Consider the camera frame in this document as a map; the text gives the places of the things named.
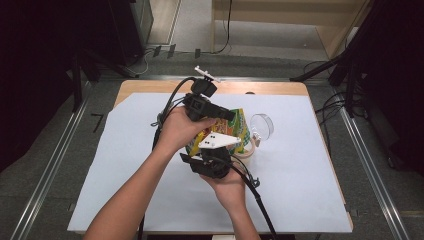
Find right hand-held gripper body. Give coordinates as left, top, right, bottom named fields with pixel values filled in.
left=189, top=131, right=242, bottom=179

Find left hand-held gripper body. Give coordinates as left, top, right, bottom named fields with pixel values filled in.
left=183, top=65, right=222, bottom=123

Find green yellow spout pouch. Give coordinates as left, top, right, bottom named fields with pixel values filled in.
left=184, top=107, right=252, bottom=158

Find person's left hand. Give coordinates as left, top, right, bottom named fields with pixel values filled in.
left=154, top=106, right=218, bottom=158

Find person's right hand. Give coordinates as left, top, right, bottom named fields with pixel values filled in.
left=199, top=167, right=248, bottom=213

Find wooden table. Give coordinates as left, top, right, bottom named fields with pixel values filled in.
left=67, top=79, right=355, bottom=234

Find white paper sheet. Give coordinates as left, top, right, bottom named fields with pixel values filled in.
left=67, top=92, right=353, bottom=233

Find black metal stand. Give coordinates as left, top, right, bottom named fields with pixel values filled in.
left=289, top=0, right=378, bottom=118
left=70, top=46, right=138, bottom=113

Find dark cabinet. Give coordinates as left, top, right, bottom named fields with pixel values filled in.
left=108, top=0, right=154, bottom=66

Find light wooden shelf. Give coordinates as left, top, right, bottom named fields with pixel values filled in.
left=210, top=0, right=373, bottom=60

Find black curtain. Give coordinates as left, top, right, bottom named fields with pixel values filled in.
left=353, top=0, right=424, bottom=176
left=0, top=0, right=114, bottom=173

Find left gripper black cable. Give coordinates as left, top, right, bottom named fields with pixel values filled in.
left=138, top=76, right=198, bottom=240

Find metal floor rail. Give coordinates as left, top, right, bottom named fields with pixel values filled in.
left=99, top=74, right=334, bottom=83
left=333, top=86, right=412, bottom=240
left=9, top=94, right=91, bottom=240

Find white floor cable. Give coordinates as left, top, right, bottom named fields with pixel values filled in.
left=131, top=49, right=150, bottom=76

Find black hanging cable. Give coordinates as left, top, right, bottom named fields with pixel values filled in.
left=213, top=0, right=234, bottom=55

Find black floor cables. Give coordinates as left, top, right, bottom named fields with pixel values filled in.
left=301, top=59, right=354, bottom=158

